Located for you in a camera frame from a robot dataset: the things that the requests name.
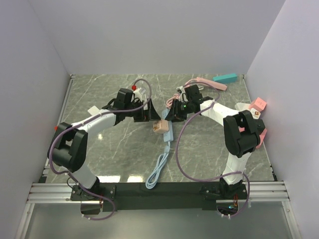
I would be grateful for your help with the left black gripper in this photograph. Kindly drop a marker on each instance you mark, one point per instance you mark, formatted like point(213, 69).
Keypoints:
point(146, 115)

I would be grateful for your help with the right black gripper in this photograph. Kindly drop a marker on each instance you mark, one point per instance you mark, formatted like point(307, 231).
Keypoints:
point(174, 114)

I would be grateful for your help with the peach cartoon charger plug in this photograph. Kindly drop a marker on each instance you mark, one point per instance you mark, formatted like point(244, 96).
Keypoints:
point(161, 126)

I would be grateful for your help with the light blue power strip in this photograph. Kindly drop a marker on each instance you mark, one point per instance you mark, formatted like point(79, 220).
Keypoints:
point(152, 180)

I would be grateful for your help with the black cube plug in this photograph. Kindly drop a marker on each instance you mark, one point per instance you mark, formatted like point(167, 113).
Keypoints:
point(260, 125)

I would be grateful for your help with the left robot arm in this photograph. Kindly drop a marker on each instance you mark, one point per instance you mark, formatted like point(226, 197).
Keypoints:
point(69, 144)

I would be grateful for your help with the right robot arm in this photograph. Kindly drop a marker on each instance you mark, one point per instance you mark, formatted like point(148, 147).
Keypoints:
point(240, 145)

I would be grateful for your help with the white cartoon charger plug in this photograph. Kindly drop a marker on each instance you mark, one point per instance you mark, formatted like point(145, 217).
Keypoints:
point(255, 113)

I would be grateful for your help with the pink cube socket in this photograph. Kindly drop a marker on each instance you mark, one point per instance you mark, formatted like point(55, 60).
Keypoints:
point(258, 104)

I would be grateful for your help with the teal power strip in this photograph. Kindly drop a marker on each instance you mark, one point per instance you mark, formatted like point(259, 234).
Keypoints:
point(226, 79)

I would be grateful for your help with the white triangular power strip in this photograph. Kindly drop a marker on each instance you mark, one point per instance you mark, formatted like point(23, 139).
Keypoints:
point(242, 106)

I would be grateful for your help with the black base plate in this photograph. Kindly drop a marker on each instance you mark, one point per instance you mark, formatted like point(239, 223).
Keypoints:
point(166, 195)

